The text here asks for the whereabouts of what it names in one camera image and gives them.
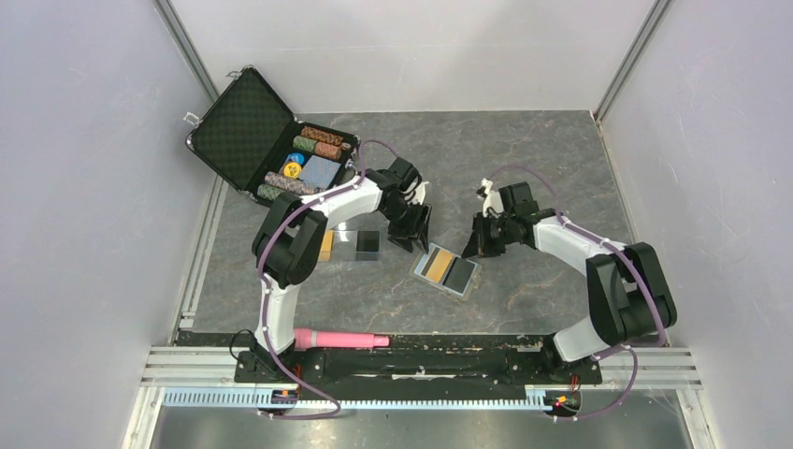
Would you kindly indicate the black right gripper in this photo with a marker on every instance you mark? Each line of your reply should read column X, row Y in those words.
column 478, row 244

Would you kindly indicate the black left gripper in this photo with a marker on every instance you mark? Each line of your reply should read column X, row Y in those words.
column 403, row 237

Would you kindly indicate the beige card holder wallet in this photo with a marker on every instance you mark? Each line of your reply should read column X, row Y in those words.
column 420, row 260

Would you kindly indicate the clear acrylic card tray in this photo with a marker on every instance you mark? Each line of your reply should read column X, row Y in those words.
column 343, row 250

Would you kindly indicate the gold credit card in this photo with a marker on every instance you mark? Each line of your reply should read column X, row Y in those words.
column 326, row 246
column 436, row 265

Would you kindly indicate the pink cylindrical marker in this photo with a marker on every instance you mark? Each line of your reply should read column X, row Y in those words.
column 306, row 338

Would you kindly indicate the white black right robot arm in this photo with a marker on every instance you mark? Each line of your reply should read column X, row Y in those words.
column 628, row 297

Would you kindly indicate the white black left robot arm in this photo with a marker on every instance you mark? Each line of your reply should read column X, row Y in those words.
column 288, row 244

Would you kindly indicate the black poker chip case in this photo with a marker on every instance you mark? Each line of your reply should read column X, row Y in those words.
column 249, row 131

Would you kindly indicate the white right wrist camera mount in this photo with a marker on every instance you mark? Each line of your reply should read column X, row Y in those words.
column 492, row 204

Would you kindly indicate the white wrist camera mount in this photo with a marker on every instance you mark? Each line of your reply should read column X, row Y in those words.
column 418, row 194
column 492, row 204

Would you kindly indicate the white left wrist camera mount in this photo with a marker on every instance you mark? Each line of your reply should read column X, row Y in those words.
column 418, row 194

